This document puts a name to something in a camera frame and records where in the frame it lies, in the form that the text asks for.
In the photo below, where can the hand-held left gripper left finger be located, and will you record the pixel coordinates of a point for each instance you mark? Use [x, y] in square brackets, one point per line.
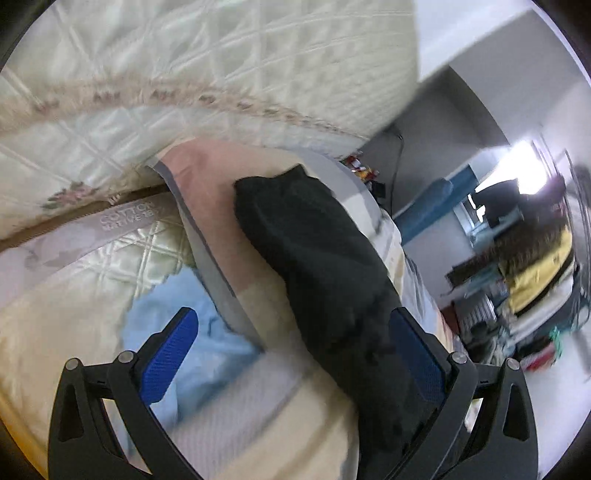
[171, 355]

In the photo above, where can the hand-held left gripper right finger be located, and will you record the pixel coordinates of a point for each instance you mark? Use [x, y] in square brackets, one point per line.
[418, 355]

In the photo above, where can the black garment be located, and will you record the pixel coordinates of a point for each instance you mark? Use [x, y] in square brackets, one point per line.
[323, 277]

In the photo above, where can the pile of clothes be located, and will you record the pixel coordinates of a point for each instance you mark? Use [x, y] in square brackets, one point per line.
[531, 341]

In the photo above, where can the cream quilted pillow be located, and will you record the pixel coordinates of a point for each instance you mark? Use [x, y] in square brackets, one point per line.
[46, 323]

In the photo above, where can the blue rolled mat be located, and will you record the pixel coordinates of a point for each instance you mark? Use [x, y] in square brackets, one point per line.
[422, 212]

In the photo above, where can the yellow jacket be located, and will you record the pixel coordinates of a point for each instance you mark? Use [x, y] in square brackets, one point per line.
[540, 277]

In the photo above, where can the brown plaid scarf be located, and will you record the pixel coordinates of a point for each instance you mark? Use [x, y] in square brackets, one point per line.
[526, 240]

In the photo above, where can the patchwork duvet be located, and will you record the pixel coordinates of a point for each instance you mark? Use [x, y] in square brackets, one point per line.
[207, 184]

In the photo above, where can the blue curtain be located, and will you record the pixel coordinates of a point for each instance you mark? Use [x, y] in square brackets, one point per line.
[461, 177]

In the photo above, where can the cream quilted headboard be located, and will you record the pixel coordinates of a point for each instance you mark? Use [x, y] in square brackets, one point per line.
[231, 60]

